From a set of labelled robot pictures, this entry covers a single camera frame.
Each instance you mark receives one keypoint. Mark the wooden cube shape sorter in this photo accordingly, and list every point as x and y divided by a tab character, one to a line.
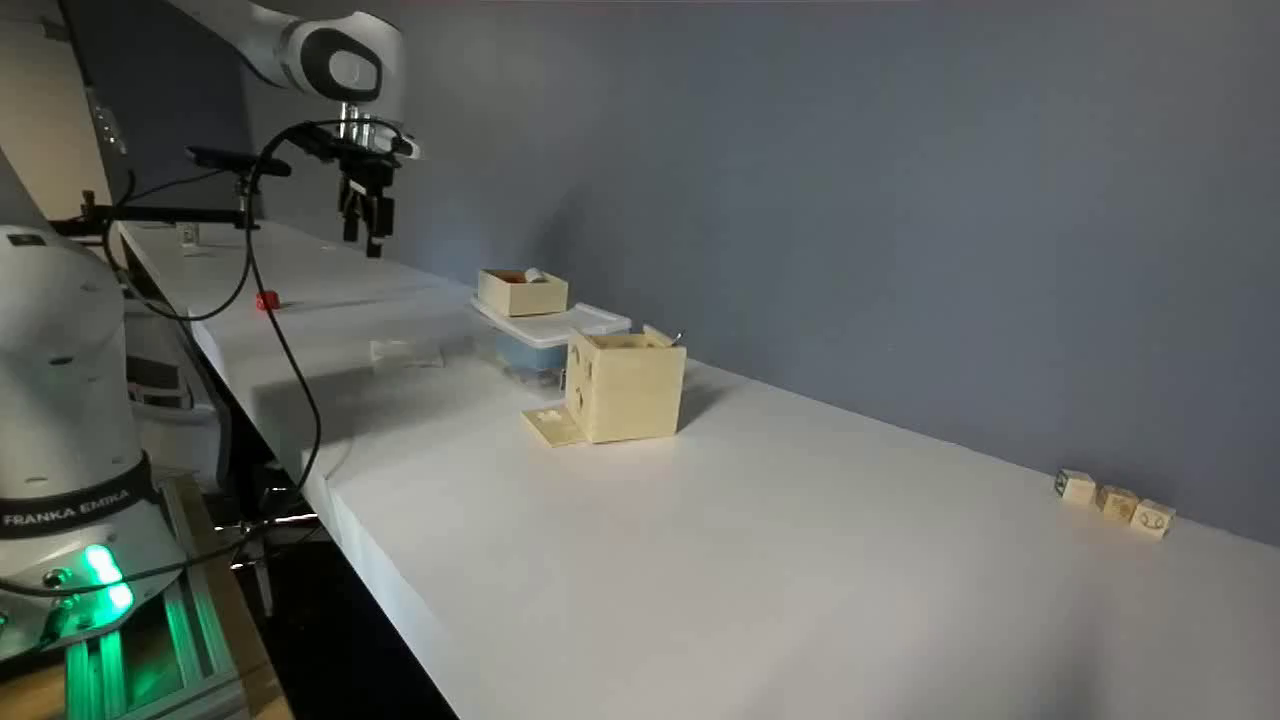
624	384

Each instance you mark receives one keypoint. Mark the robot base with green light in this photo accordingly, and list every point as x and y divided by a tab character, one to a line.
186	655

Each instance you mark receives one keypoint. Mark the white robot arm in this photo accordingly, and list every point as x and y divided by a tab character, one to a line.
71	448

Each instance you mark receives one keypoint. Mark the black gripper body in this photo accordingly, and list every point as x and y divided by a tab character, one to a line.
366	163

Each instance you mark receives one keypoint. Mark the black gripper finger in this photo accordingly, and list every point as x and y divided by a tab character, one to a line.
349	208
383	223

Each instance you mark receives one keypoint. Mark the wooden sorter lid panel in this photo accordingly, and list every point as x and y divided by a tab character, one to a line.
552	427

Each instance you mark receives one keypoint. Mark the clear plastic storage bin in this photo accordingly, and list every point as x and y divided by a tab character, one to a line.
536	345

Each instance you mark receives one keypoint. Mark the small red toy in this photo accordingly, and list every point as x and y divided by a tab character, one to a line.
264	302

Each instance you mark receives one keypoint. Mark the small wooden tray box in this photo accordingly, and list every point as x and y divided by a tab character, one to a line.
523	293

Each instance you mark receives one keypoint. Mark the left small wooden block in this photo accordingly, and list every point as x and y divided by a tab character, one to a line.
1076	491

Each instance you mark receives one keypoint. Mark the right small wooden block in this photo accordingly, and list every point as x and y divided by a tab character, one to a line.
1153	516

